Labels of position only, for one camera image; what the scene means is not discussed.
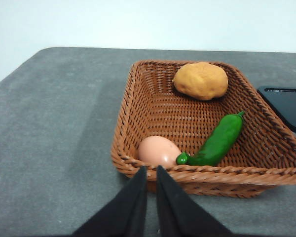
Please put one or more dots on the black rectangular tray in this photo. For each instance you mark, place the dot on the black rectangular tray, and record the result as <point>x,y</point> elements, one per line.
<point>288,108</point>

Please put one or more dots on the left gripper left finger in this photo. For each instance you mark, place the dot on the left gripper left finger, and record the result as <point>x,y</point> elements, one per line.
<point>125,212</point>

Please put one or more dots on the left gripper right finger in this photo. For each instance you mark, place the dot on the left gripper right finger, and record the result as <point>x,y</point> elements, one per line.
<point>177,212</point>

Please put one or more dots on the brown wicker basket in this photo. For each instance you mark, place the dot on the brown wicker basket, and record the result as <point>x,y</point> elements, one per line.
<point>187,118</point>

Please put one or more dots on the green chili pepper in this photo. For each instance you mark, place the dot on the green chili pepper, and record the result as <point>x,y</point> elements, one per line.
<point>219,140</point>

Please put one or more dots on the pale brown egg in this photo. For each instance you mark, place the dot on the pale brown egg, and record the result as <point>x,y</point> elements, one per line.
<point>158,150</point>

